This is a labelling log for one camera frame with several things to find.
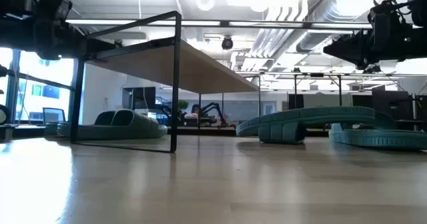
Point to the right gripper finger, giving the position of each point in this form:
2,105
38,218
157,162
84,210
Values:
350,50

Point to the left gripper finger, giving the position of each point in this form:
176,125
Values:
100,48

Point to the teal rubber slide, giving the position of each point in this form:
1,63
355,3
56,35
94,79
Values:
377,139
333,114

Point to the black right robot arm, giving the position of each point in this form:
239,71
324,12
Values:
420,4

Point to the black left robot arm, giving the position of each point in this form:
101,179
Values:
16,30

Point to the black desktop robot arm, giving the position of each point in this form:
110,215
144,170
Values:
196,110

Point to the long linear ceiling light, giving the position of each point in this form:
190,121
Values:
100,21

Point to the black ceiling spotlight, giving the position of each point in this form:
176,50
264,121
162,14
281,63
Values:
372,70

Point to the large office window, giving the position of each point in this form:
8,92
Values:
50,74

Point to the dark office partition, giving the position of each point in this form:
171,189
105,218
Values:
390,104

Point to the black computer monitor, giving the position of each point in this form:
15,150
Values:
140,97

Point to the potted green plant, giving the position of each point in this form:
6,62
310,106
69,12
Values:
183,105

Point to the black round ceiling fixture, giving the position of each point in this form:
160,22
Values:
227,44

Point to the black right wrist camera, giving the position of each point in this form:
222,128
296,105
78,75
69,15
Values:
383,27

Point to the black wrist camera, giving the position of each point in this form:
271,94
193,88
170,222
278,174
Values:
53,7
383,27

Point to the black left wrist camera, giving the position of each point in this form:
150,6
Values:
53,7

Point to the thin black workstation frame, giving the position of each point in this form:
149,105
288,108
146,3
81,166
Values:
295,90

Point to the dark screen light frame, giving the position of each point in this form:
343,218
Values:
53,115

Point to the wooden shelf black metal frame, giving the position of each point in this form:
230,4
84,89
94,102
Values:
187,70

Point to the black aluminium table frame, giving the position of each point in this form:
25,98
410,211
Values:
200,131

